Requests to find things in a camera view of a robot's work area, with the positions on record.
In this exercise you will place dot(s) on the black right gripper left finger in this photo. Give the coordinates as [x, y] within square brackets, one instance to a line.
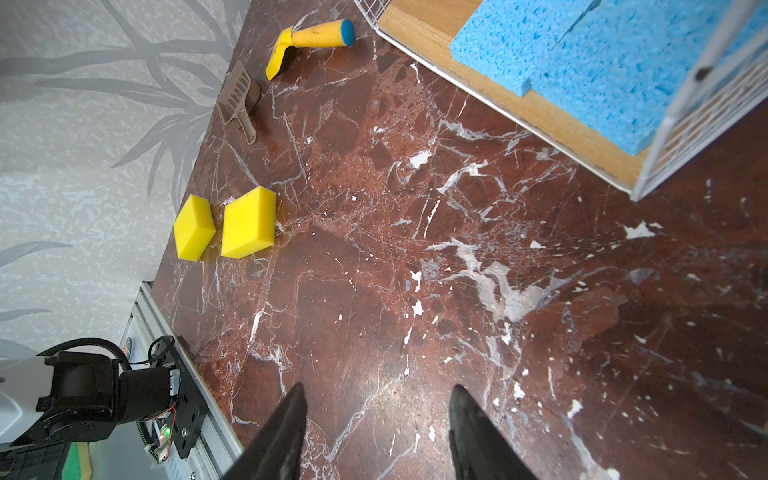
[275, 452]

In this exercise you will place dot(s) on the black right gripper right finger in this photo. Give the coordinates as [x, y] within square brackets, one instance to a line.
[478, 449]

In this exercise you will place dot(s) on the yellow foam sponge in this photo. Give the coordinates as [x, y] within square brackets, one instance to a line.
[249, 224]

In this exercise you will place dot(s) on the yellow sponge blue backing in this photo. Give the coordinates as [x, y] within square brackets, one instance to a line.
[193, 228]

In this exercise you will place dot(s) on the blue cellulose sponge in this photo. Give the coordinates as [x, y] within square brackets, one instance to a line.
[619, 69]
[507, 40]

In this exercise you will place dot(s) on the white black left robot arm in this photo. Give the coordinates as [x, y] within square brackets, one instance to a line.
[55, 403]

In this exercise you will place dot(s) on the brown slotted litter scoop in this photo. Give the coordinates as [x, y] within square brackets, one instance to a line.
[237, 99]

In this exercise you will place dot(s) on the yellow plastic scoop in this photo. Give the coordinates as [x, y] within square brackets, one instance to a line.
[339, 33]

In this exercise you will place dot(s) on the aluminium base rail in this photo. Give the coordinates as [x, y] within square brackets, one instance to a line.
[203, 445]

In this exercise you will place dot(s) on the white wire wooden shelf rack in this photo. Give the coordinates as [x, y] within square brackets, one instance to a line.
[727, 81]

